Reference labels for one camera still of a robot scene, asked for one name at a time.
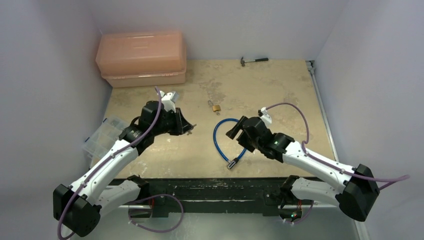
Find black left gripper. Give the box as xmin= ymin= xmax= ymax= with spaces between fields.
xmin=152 ymin=108 xmax=193 ymax=137

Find blue cable lock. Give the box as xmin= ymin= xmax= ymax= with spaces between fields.
xmin=212 ymin=118 xmax=248 ymax=170

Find brass padlock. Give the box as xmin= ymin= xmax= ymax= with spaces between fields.
xmin=207 ymin=100 xmax=221 ymax=112

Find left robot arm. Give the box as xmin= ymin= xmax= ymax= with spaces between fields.
xmin=53 ymin=101 xmax=194 ymax=240

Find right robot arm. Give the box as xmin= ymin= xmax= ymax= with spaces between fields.
xmin=226 ymin=116 xmax=380 ymax=222

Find clear plastic screw organizer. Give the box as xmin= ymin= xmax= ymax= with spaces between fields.
xmin=82 ymin=115 xmax=130 ymax=162

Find pink plastic toolbox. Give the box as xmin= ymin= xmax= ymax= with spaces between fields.
xmin=95 ymin=30 xmax=187 ymax=88

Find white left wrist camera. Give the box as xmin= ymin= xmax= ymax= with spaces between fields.
xmin=160 ymin=91 xmax=180 ymax=112

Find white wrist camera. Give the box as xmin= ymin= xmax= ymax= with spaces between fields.
xmin=160 ymin=91 xmax=180 ymax=112
xmin=258 ymin=107 xmax=272 ymax=127

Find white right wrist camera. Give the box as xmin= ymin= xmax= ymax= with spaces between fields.
xmin=258 ymin=107 xmax=272 ymax=127

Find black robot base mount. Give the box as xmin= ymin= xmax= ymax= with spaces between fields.
xmin=114 ymin=175 xmax=319 ymax=220

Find small black-handled hammer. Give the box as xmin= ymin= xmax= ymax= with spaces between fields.
xmin=240 ymin=56 xmax=269 ymax=67

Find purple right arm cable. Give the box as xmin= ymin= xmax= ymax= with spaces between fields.
xmin=264 ymin=102 xmax=411 ymax=226

